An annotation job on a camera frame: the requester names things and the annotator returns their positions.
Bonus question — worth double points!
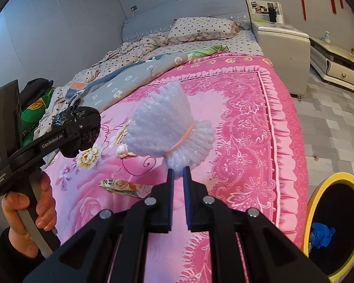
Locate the dotted fitted sheet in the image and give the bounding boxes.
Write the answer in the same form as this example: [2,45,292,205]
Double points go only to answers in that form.
[165,29,264,57]

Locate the black clothing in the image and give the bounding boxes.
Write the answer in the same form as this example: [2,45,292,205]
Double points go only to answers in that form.
[19,77,54,107]

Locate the pink floral bedsheet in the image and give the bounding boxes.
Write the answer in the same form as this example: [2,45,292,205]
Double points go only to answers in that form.
[43,51,311,283]

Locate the grey padded headboard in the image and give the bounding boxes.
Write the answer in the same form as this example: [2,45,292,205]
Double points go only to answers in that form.
[122,0,252,44]

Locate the black small device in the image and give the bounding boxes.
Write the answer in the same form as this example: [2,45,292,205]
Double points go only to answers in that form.
[267,2,277,23]

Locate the light green floral cloth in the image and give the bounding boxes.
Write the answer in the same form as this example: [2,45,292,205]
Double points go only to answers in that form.
[187,44,230,61]

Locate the blue glove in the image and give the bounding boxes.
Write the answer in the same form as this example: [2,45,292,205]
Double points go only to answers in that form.
[309,222,337,250]

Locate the yellow trash bin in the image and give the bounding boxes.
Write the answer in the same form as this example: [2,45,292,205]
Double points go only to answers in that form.
[302,172,354,278]

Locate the dotted ruffled pillow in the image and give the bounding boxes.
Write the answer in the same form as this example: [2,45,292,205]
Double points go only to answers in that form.
[166,17,241,45]

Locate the person's left forearm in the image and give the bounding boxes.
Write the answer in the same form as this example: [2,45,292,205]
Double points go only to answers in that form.
[0,227,48,283]

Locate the white nightstand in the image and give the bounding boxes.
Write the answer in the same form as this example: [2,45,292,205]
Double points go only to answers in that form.
[250,20,311,97]

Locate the green and black clothes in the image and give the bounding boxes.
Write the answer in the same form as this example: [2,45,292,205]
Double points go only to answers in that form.
[20,88,58,147]

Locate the black plastic bag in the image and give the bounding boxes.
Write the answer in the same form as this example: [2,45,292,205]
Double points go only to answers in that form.
[51,105,101,158]

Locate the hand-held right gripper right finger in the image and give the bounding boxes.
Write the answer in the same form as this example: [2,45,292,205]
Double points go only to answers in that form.
[183,166,331,283]

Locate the white charging cable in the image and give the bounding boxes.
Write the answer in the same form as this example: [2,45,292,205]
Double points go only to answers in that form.
[131,10,140,39]

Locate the orange snack wrapper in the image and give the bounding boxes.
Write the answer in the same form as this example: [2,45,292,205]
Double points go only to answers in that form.
[99,178,154,199]

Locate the person's left hand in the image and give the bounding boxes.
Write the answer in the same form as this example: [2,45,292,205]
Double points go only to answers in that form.
[1,171,58,259]

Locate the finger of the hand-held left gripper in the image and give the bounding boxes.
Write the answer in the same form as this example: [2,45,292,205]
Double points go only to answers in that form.
[62,112,102,142]

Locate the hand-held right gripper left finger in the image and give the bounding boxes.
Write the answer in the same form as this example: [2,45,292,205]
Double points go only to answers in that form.
[24,168,174,283]

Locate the white crumpled tissue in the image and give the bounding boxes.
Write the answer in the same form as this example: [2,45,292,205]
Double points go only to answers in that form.
[116,144,137,158]

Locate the grey dotted patchwork quilt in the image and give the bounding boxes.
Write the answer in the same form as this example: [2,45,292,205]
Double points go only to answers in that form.
[34,32,191,154]

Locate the white tv cabinet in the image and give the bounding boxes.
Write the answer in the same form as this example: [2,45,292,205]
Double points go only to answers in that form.
[309,36,354,97]

